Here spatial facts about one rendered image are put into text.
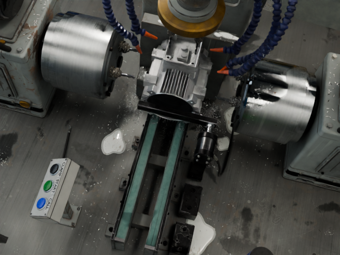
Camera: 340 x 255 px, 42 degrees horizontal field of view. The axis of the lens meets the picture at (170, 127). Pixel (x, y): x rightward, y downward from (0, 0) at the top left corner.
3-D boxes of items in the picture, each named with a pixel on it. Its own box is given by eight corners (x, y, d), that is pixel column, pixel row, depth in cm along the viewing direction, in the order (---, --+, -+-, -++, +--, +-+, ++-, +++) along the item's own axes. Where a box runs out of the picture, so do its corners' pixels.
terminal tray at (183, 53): (169, 43, 142) (171, 28, 136) (201, 50, 142) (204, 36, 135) (160, 73, 136) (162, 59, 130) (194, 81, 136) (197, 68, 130)
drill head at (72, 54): (37, 33, 159) (22, -18, 136) (135, 57, 158) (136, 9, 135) (10, 90, 147) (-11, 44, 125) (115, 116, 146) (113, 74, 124)
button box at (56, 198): (63, 166, 127) (50, 158, 124) (80, 165, 123) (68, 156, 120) (42, 222, 120) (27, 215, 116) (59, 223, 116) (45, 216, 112)
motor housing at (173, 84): (154, 67, 156) (157, 32, 139) (206, 79, 155) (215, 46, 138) (139, 115, 147) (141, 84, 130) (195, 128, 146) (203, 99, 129)
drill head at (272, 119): (216, 77, 157) (230, 32, 134) (329, 104, 155) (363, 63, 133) (203, 138, 145) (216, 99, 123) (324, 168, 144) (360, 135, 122)
